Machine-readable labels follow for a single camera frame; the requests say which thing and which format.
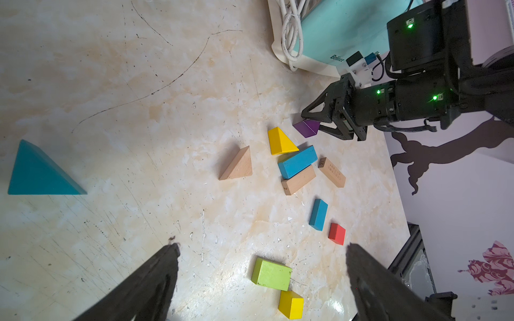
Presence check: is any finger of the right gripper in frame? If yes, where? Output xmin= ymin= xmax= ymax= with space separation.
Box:
xmin=319 ymin=120 xmax=355 ymax=140
xmin=301 ymin=82 xmax=341 ymax=120

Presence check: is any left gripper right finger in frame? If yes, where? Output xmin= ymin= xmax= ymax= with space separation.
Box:
xmin=346 ymin=243 xmax=453 ymax=320

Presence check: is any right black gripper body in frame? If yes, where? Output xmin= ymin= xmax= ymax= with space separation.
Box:
xmin=335 ymin=74 xmax=400 ymax=140

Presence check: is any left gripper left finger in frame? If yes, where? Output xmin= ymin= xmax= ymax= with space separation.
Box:
xmin=76 ymin=243 xmax=180 ymax=320

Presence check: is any purple triangle block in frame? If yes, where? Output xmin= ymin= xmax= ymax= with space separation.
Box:
xmin=293 ymin=119 xmax=321 ymax=138

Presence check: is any printed wood rectangle block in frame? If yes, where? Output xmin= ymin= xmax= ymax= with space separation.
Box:
xmin=318 ymin=157 xmax=346 ymax=188

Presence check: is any long teal rectangle block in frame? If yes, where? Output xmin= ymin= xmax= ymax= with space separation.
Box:
xmin=278 ymin=146 xmax=317 ymax=179

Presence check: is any yellow triangle block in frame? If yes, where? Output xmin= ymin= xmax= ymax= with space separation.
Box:
xmin=268 ymin=127 xmax=299 ymax=155

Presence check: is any plain wood rectangle block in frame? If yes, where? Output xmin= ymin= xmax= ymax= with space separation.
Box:
xmin=281 ymin=165 xmax=316 ymax=195

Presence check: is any red cube block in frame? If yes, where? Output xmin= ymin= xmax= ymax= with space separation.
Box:
xmin=328 ymin=223 xmax=346 ymax=246

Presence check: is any small teal block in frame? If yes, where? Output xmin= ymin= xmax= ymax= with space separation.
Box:
xmin=309 ymin=199 xmax=328 ymax=231

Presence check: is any green rectangle block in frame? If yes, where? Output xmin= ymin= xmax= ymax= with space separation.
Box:
xmin=251 ymin=258 xmax=293 ymax=291

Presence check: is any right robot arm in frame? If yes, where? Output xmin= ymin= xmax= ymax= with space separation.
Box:
xmin=301 ymin=1 xmax=513 ymax=141

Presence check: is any mint green toaster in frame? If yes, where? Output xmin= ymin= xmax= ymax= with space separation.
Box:
xmin=269 ymin=1 xmax=422 ymax=78

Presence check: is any small yellow cube block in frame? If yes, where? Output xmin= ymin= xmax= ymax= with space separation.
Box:
xmin=278 ymin=291 xmax=304 ymax=320

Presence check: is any natural wood triangle block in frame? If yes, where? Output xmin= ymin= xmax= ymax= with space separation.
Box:
xmin=219 ymin=146 xmax=253 ymax=181

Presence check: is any teal triangle block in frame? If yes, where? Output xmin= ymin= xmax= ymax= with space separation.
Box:
xmin=8 ymin=140 xmax=87 ymax=195

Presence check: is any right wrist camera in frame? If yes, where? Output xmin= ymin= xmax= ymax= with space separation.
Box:
xmin=337 ymin=51 xmax=386 ymax=88

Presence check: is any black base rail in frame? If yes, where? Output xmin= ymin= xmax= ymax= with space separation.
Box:
xmin=388 ymin=223 xmax=458 ymax=320

